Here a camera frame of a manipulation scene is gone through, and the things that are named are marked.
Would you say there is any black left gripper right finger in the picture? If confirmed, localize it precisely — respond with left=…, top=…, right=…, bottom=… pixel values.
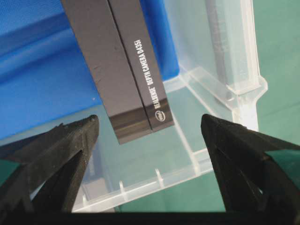
left=201, top=114, right=300, bottom=225

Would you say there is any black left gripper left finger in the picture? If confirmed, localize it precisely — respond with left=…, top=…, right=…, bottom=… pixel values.
left=0, top=115, right=99, bottom=225

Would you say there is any clear plastic storage case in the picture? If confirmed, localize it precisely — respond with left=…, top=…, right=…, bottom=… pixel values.
left=0, top=0, right=268, bottom=214

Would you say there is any black D435i box right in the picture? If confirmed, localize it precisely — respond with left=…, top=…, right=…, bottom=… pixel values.
left=62, top=0, right=174, bottom=144

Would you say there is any green table cloth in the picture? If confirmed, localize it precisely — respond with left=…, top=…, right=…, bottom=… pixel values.
left=73, top=0, right=300, bottom=213

